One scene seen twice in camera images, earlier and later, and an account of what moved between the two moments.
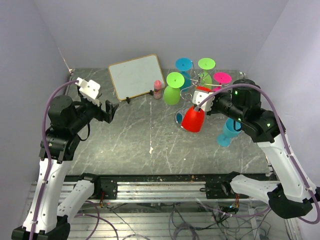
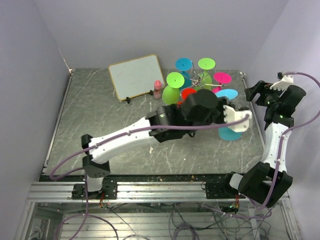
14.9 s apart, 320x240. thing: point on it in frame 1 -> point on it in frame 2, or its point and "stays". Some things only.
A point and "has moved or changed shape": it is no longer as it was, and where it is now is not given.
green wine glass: (206, 63) stays
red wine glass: (192, 120) has moved or changed shape
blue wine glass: (184, 64) stays
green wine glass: (172, 92) stays
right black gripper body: (222, 103) -> (271, 96)
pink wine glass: (221, 78) stays
